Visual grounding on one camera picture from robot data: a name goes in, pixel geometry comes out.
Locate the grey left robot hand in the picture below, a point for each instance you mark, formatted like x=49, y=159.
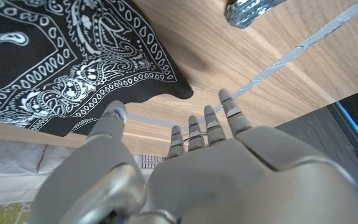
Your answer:
x=213, y=180

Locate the black paisley bandana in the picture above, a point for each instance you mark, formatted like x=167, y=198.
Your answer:
x=57, y=62

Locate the small grey toy car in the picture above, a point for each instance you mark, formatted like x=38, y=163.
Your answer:
x=247, y=12

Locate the printed window backdrop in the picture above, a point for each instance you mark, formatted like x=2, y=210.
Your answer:
x=11, y=174

